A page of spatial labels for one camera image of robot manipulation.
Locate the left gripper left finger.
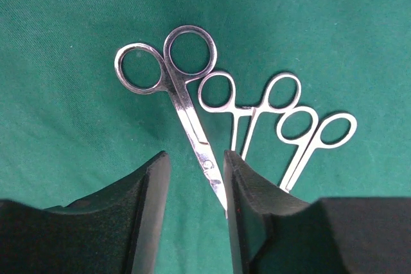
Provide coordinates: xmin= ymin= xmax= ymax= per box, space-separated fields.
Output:
xmin=1 ymin=152 xmax=171 ymax=273

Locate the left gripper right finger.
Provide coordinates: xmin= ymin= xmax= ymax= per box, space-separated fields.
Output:
xmin=223 ymin=150 xmax=410 ymax=273

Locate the steel hemostat clamp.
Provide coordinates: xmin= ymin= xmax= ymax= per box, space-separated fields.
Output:
xmin=275 ymin=106 xmax=358 ymax=193

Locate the green surgical cloth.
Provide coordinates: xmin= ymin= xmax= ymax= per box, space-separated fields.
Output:
xmin=1 ymin=0 xmax=410 ymax=273

